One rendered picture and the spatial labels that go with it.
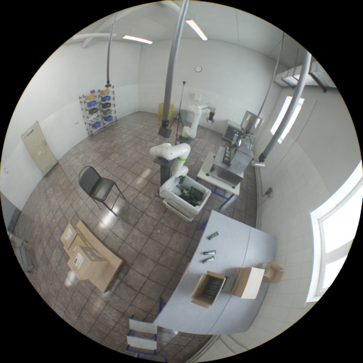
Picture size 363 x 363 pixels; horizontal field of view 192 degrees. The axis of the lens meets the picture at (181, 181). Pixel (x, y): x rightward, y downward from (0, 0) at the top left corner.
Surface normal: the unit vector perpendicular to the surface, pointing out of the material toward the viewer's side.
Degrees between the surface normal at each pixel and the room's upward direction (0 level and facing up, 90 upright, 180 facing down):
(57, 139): 90
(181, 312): 0
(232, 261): 0
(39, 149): 90
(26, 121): 90
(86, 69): 90
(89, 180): 77
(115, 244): 0
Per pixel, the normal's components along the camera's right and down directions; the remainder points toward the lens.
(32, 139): 0.89, 0.42
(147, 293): 0.15, -0.61
